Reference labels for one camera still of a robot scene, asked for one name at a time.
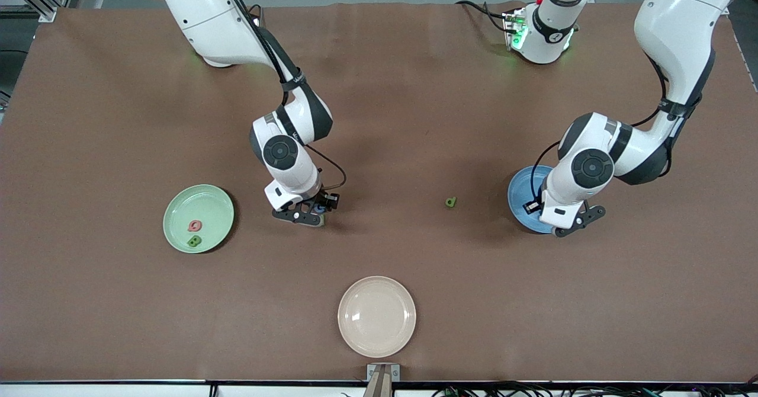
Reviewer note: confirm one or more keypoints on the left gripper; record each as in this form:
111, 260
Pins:
531, 207

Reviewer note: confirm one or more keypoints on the cream plate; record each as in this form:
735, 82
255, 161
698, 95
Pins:
376, 317

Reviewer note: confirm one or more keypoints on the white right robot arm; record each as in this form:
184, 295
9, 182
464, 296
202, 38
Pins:
207, 12

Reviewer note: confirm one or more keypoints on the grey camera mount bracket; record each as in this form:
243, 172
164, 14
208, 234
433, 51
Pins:
383, 374

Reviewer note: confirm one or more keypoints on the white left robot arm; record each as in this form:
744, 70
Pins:
681, 18

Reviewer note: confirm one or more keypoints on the blue plate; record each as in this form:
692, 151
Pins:
521, 195

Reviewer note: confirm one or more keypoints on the light green plate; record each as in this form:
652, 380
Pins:
198, 204

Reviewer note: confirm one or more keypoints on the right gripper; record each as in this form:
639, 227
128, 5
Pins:
324, 198

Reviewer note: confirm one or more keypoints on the white table edge rail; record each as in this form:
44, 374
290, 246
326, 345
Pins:
118, 390

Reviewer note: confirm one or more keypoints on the brown table mat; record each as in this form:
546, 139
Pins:
379, 118

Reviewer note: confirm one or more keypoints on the pink letter Q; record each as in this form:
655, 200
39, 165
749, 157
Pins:
194, 226

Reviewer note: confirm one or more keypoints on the green letter B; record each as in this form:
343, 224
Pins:
193, 241

